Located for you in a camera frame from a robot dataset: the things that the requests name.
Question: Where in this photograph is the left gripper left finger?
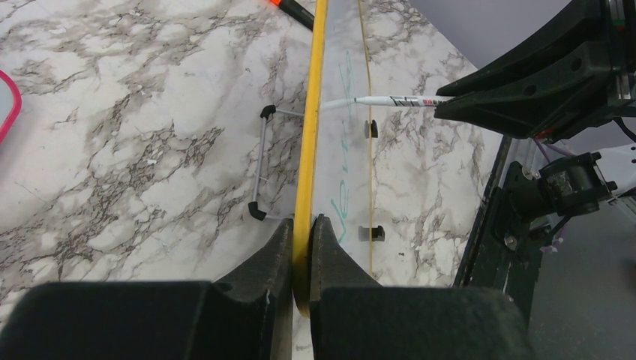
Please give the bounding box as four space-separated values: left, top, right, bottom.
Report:
1 220 293 359

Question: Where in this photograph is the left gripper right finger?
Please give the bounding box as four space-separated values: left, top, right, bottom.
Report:
310 215 536 359

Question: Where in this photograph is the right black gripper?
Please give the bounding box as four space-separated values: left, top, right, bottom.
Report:
434 0 635 140

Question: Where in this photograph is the yellow framed whiteboard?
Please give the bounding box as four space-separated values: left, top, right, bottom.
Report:
292 1 373 317

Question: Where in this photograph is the white green marker pen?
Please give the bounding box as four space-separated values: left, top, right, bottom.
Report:
354 95 453 107

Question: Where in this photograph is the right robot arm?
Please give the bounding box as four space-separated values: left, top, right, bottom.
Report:
435 1 635 242

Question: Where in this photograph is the pink framed whiteboard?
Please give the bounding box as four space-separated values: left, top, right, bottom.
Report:
0 71 23 143

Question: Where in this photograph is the orange black highlighter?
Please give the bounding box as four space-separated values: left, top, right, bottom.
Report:
269 0 314 31

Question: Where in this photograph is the wire whiteboard stand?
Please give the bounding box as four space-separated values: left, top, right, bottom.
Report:
247 104 386 244

